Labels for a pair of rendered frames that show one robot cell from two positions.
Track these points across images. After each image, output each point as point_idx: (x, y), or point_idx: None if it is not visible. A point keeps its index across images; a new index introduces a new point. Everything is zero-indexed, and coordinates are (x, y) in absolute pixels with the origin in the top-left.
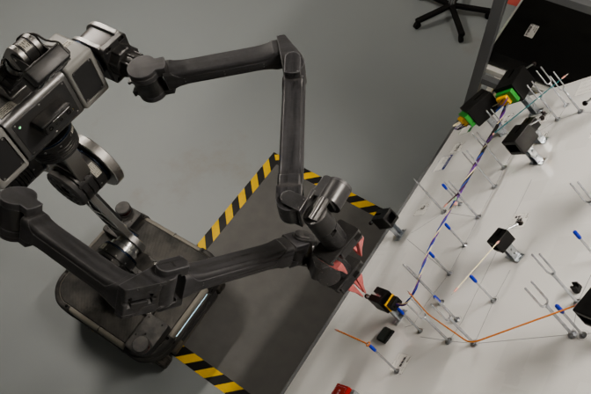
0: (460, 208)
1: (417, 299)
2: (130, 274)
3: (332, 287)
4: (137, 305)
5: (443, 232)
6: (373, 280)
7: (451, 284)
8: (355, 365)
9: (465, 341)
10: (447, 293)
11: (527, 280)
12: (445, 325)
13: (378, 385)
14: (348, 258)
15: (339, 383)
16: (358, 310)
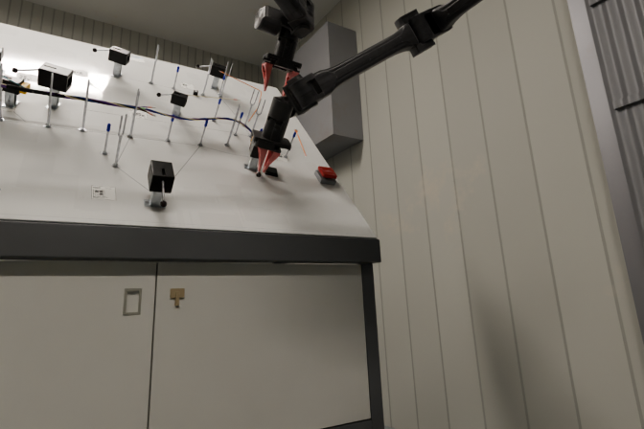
0: (112, 151)
1: (231, 160)
2: (435, 8)
3: (287, 141)
4: (434, 28)
5: (150, 159)
6: (228, 208)
7: (209, 142)
8: (303, 185)
9: (245, 129)
10: (218, 144)
11: (194, 109)
12: (260, 99)
13: (300, 164)
14: (257, 135)
15: (323, 172)
16: (265, 207)
